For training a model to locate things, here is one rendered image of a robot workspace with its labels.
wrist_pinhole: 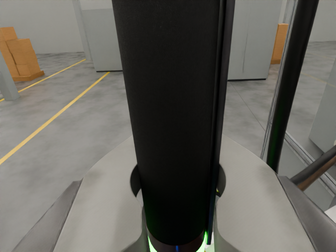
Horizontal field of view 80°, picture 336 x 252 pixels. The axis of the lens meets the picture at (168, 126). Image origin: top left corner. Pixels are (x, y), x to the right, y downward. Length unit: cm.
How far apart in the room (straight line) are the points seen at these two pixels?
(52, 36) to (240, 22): 1101
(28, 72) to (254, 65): 702
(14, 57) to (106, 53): 287
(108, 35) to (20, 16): 823
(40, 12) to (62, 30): 131
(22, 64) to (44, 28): 632
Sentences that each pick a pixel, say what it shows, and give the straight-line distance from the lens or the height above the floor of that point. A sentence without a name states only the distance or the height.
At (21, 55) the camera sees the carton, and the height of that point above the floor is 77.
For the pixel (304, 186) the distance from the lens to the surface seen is 28.
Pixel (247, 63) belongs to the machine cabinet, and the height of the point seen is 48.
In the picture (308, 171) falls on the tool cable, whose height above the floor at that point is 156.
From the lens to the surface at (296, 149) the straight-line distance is 140.
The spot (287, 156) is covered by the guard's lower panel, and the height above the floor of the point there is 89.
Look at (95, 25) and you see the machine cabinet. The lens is 760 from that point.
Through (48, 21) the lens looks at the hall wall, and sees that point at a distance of 1420.
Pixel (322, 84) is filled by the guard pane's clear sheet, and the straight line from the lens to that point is 124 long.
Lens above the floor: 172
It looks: 29 degrees down
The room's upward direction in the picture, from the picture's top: 3 degrees counter-clockwise
